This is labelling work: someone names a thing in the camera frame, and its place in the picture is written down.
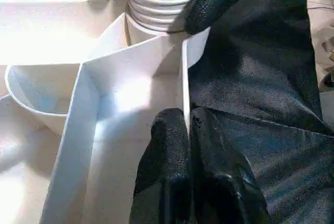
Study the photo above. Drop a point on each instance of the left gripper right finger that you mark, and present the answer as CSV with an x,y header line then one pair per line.
x,y
221,182

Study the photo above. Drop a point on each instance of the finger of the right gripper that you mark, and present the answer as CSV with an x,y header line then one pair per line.
x,y
208,4

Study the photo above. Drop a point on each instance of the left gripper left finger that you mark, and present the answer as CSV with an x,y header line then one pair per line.
x,y
167,169

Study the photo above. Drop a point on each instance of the white plastic table top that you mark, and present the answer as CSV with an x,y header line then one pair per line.
x,y
39,130

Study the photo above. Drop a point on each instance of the black mat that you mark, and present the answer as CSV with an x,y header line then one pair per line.
x,y
261,77

